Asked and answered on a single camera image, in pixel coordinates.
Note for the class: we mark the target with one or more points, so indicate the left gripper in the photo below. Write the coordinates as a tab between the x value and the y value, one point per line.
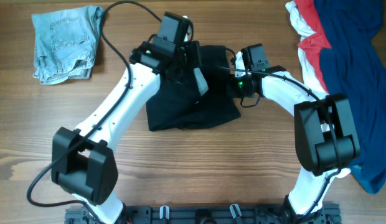
195	66

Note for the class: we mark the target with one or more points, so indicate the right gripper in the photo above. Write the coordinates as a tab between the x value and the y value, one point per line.
231	86

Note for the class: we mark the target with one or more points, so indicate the black shorts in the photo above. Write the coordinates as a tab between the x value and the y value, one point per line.
182	106

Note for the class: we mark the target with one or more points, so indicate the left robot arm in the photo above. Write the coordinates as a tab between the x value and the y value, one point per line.
83	161

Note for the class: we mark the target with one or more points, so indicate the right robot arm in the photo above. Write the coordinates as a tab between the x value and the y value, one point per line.
324	131

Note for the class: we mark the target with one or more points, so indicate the white garment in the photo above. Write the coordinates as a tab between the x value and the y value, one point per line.
308	56

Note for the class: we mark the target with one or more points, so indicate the red garment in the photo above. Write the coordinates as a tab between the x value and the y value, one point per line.
314	43

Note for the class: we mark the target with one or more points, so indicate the navy blue garment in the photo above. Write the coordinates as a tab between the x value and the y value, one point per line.
352	67

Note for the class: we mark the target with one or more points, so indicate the folded light denim shorts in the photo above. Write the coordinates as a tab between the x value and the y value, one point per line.
66	44

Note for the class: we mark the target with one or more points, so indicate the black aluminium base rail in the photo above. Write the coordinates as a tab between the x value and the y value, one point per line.
258	214

